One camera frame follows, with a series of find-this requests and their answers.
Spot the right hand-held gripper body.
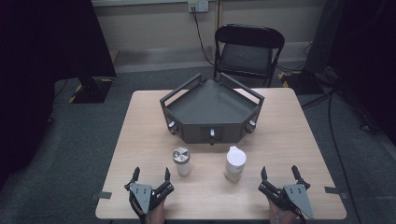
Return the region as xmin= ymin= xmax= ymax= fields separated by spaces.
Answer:
xmin=258 ymin=180 xmax=316 ymax=220

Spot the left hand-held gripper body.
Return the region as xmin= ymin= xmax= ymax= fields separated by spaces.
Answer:
xmin=124 ymin=180 xmax=176 ymax=220

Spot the white-lid seasoning jar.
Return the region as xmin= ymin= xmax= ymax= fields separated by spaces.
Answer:
xmin=223 ymin=145 xmax=248 ymax=184

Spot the dark grey corner rack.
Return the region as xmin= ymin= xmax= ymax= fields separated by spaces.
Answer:
xmin=159 ymin=72 xmax=266 ymax=147

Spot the person's left hand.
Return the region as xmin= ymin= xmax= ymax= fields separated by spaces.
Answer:
xmin=144 ymin=199 xmax=166 ymax=224

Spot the person's right hand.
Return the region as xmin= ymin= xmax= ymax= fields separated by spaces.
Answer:
xmin=267 ymin=199 xmax=297 ymax=224

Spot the grey tape strip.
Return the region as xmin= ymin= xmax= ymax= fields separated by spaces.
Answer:
xmin=91 ymin=190 xmax=113 ymax=201
xmin=323 ymin=185 xmax=348 ymax=201

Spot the black base with yellow tape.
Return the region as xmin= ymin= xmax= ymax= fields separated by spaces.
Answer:
xmin=278 ymin=69 xmax=325 ymax=95

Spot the black stand base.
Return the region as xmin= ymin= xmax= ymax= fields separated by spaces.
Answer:
xmin=67 ymin=77 xmax=114 ymax=105

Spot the black folding chair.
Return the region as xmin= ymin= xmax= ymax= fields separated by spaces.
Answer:
xmin=212 ymin=23 xmax=286 ymax=89

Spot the black curtain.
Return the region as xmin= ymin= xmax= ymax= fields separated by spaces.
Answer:
xmin=0 ymin=0 xmax=118 ymax=189
xmin=328 ymin=0 xmax=396 ymax=146

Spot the grey stand column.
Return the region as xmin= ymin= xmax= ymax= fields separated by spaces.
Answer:
xmin=304 ymin=0 xmax=345 ymax=75

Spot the black floor cable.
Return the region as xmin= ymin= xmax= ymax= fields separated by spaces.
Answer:
xmin=301 ymin=89 xmax=363 ymax=224

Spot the black power cable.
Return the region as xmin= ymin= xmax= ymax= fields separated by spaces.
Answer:
xmin=191 ymin=7 xmax=217 ymax=67

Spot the white wall socket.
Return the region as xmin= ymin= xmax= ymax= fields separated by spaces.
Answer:
xmin=187 ymin=0 xmax=210 ymax=14

